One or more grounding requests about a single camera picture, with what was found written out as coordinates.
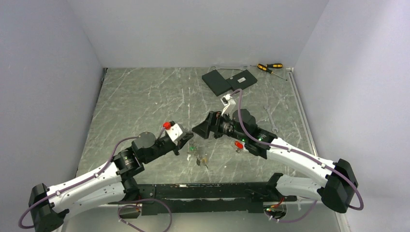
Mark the long silver wrench at wall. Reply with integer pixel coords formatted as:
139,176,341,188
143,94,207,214
211,65,249,71

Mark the yellow black screwdriver rear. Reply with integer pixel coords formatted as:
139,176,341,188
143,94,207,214
252,63,283,69

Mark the yellow black screwdriver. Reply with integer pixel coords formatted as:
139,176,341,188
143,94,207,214
258,68,287,81
252,63,283,69

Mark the red key tag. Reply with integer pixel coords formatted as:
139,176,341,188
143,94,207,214
232,141,244,153

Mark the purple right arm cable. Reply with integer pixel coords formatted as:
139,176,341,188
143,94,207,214
224,88,365,224

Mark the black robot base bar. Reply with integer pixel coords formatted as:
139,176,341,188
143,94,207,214
124,182,297,216

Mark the round metal key organizer disc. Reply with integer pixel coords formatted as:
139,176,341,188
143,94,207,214
188,135,209,170

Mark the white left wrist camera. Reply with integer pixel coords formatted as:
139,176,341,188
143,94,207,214
163,122,186,143

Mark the small black flat box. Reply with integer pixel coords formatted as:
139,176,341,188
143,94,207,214
226,70,257,91

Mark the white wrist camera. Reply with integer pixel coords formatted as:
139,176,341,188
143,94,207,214
220,94,236,116
163,122,186,143

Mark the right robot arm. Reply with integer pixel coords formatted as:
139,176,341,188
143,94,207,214
192,109,358,213

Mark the silver wrench on table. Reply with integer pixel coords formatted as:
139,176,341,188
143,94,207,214
264,105,278,133

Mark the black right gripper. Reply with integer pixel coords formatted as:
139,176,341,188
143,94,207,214
192,109,248,142

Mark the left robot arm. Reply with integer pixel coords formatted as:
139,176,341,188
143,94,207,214
24,124,193,232

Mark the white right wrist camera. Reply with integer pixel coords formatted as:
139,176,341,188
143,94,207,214
220,94,236,116

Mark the yellow black screwdriver front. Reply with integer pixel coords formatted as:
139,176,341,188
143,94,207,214
258,68,287,81

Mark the large black flat box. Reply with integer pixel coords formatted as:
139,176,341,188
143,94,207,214
202,70,232,97

